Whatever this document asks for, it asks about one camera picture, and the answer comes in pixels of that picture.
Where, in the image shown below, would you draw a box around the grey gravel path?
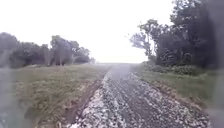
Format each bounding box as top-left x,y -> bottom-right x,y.
68,63 -> 214,128

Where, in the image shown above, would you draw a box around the grass verge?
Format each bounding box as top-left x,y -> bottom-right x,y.
130,62 -> 224,116

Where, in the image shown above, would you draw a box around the dense dark trees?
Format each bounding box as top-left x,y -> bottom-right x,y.
129,0 -> 224,71

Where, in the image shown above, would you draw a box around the grass field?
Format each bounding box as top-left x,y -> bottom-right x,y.
0,63 -> 113,128

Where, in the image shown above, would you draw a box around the row of trees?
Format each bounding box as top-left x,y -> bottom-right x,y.
0,31 -> 97,70

